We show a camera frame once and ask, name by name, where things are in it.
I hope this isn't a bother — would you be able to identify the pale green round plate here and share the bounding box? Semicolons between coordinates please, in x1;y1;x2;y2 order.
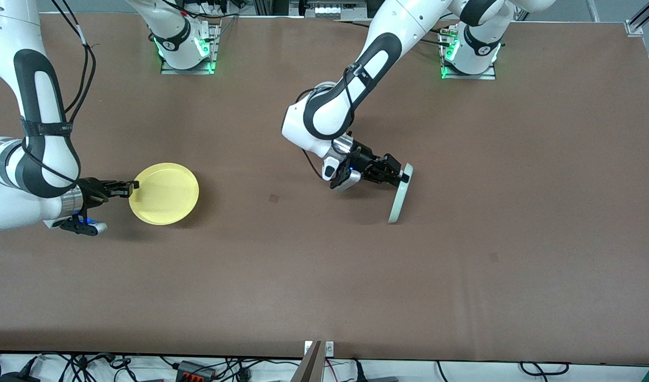
388;163;414;224

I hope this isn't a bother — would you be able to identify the yellow round plate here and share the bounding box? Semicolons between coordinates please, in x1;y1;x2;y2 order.
128;162;200;226

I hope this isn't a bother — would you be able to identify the white terminal block device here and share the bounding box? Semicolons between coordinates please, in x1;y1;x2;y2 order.
314;0;368;20

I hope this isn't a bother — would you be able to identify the black orange power strip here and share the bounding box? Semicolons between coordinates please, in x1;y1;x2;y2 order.
175;360;217;380

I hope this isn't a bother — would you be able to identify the white power strip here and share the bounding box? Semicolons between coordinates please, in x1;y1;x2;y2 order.
194;0;239;18

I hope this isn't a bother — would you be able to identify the aluminium corner profile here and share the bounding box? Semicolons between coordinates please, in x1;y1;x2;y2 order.
626;0;649;37

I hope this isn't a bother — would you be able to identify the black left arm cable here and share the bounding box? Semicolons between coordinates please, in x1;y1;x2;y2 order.
294;63;367;181

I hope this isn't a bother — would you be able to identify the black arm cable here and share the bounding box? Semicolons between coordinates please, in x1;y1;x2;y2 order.
294;63;367;181
22;0;98;184

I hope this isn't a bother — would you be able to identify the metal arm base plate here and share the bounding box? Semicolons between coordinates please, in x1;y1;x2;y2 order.
161;24;220;75
440;27;497;81

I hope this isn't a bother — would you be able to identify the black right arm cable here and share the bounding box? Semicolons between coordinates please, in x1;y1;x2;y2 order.
22;0;98;184

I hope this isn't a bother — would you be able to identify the thin black table cable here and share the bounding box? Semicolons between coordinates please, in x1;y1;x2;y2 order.
339;20;449;46

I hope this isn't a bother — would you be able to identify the dark aluminium frame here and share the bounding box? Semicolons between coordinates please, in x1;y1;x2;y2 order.
254;0;290;15

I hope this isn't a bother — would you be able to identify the grey camera stand post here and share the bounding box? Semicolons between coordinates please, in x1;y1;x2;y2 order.
291;341;325;382

